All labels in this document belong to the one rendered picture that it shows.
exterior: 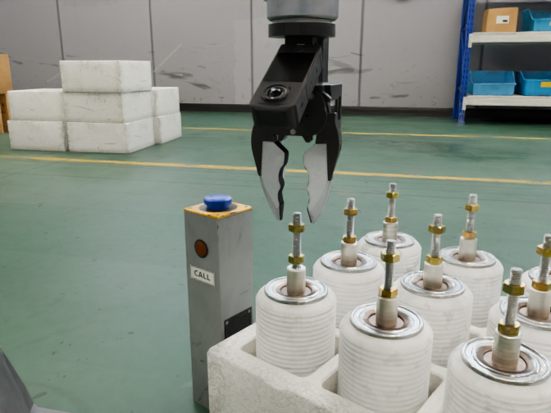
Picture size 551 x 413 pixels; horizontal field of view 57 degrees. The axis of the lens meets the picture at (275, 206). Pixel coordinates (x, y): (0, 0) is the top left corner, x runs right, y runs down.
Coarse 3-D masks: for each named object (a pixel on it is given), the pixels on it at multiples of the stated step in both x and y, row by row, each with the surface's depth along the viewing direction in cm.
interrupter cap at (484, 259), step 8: (448, 248) 74; (456, 248) 74; (448, 256) 71; (456, 256) 72; (480, 256) 71; (488, 256) 71; (456, 264) 68; (464, 264) 68; (472, 264) 68; (480, 264) 68; (488, 264) 68
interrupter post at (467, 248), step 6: (462, 240) 70; (468, 240) 69; (474, 240) 69; (462, 246) 70; (468, 246) 69; (474, 246) 70; (462, 252) 70; (468, 252) 70; (474, 252) 70; (462, 258) 70; (468, 258) 70; (474, 258) 70
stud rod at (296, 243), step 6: (294, 216) 58; (300, 216) 58; (294, 222) 58; (300, 222) 58; (294, 234) 58; (300, 234) 59; (294, 240) 59; (300, 240) 59; (294, 246) 59; (300, 246) 59; (294, 252) 59; (300, 252) 59; (300, 264) 60
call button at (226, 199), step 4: (208, 196) 73; (212, 196) 73; (216, 196) 73; (220, 196) 73; (224, 196) 73; (228, 196) 73; (204, 200) 71; (208, 200) 71; (212, 200) 71; (216, 200) 71; (220, 200) 71; (224, 200) 71; (228, 200) 71; (208, 204) 71; (212, 204) 71; (216, 204) 71; (220, 204) 71; (224, 204) 71; (228, 204) 71; (208, 208) 72; (212, 208) 71; (216, 208) 71; (220, 208) 71; (224, 208) 71
